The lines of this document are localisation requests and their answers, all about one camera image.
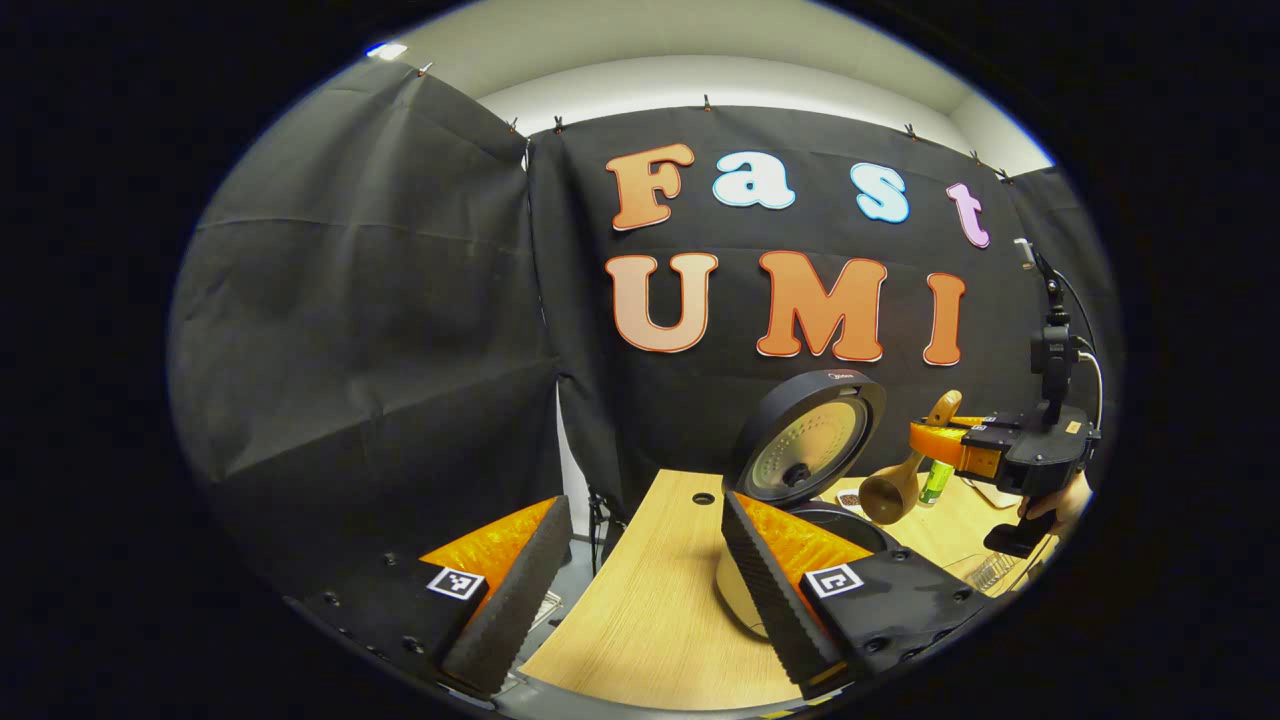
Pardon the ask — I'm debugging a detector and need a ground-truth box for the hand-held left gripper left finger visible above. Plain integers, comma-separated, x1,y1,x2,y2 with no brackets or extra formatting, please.
285,495,573,699

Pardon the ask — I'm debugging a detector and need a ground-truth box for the metal wire chopstick holder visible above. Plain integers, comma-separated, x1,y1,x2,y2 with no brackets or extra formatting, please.
965,550,1021,594

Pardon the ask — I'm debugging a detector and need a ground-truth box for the dark grey rice cooker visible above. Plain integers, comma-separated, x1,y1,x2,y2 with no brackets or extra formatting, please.
715,368,901,641

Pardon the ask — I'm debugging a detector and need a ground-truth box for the black backdrop cloth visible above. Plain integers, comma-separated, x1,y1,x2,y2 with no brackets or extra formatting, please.
170,60,1121,601

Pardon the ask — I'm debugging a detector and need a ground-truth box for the wooden spoon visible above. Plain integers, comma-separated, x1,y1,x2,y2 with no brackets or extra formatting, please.
858,390,964,526

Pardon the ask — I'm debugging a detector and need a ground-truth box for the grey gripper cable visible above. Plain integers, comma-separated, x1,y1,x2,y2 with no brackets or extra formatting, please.
1075,335,1107,433

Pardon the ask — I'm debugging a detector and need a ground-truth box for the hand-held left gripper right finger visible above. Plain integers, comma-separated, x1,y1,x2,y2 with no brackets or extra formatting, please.
720,490,991,701

